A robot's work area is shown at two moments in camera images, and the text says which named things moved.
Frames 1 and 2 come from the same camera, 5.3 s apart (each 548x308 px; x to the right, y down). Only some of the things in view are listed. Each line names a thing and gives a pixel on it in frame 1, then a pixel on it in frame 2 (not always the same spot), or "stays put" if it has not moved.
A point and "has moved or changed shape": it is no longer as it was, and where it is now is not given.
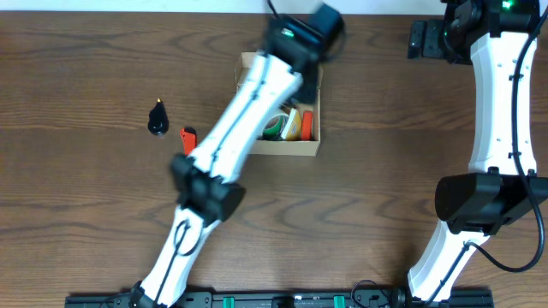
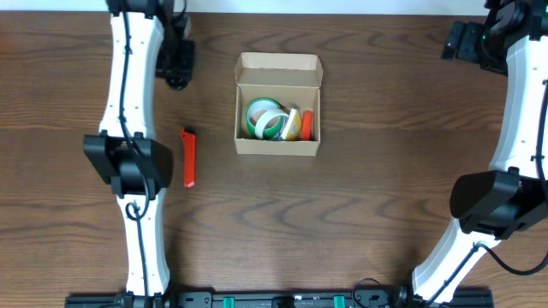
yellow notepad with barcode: (293, 130) stays put
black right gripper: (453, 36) → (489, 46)
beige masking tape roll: (284, 120) has moved or changed shape
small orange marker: (306, 126) stays put
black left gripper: (306, 93) → (186, 67)
